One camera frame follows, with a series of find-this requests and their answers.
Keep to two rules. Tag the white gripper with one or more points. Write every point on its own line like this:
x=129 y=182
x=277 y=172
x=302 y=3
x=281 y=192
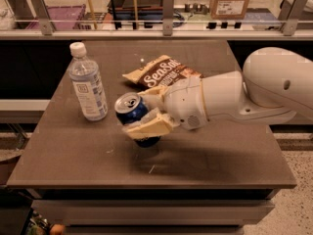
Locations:
x=185 y=102

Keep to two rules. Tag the blue pepsi can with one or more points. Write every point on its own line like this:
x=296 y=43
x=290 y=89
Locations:
x=129 y=108

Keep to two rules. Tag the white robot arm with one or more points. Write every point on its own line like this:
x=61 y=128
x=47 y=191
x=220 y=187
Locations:
x=273 y=86

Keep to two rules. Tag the brown sea salt chips bag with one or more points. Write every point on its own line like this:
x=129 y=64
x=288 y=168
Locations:
x=163 y=71

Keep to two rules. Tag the clear plastic water bottle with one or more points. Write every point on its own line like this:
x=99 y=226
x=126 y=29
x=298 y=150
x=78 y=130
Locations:
x=87 y=83

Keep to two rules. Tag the brown table with drawers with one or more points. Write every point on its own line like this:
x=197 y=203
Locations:
x=91 y=178

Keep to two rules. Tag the purple plastic crate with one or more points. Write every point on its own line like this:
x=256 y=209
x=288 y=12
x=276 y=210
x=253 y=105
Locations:
x=66 y=17

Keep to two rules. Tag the cardboard box with label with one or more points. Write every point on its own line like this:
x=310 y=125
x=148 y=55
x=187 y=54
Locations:
x=228 y=9

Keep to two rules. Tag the metal railing post centre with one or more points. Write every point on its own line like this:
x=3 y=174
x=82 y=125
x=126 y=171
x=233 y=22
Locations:
x=167 y=17

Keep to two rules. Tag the metal railing post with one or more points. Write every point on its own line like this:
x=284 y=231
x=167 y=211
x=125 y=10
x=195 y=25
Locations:
x=167 y=17
x=45 y=24
x=290 y=15

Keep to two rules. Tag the metal railing post left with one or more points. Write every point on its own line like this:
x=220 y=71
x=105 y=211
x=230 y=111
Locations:
x=45 y=24

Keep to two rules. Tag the metal railing post right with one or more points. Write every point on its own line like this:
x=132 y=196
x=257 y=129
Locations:
x=290 y=15

